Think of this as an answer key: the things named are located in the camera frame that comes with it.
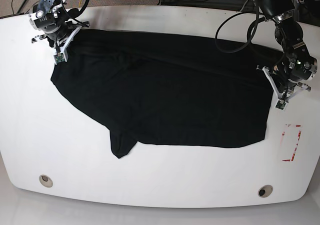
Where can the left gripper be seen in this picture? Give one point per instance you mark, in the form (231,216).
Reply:
(284,89)

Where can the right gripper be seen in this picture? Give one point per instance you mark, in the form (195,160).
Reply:
(61,35)

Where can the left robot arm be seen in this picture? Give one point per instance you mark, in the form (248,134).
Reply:
(296,66)

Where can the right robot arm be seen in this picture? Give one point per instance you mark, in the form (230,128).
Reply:
(48,12)

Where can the red tape rectangle marking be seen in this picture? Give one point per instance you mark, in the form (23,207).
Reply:
(289,142)

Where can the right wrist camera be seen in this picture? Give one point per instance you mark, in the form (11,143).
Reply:
(60,58)

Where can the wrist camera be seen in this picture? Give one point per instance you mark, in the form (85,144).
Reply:
(60,58)
(281,105)

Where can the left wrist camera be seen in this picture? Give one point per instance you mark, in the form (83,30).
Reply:
(281,105)

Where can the right table cable grommet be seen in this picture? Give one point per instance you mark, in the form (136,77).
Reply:
(265,191)

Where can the table cable grommet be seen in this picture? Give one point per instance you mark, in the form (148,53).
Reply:
(45,181)
(265,191)

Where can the left table cable grommet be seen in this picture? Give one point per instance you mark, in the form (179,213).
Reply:
(45,181)

